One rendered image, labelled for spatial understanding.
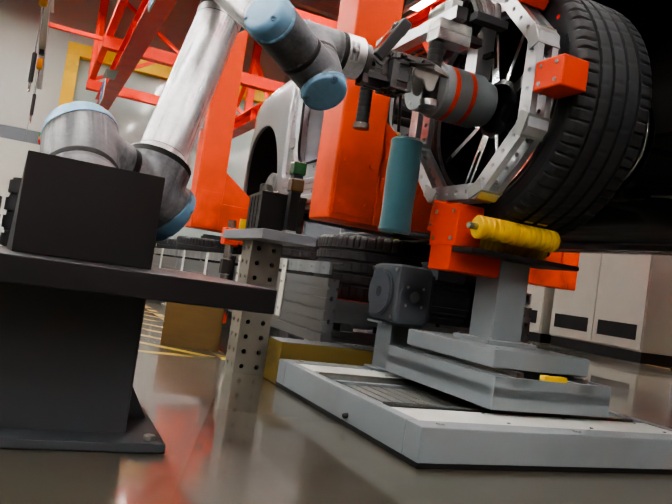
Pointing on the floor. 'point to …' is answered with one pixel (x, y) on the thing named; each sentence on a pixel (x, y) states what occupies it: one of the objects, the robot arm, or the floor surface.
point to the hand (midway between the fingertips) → (439, 74)
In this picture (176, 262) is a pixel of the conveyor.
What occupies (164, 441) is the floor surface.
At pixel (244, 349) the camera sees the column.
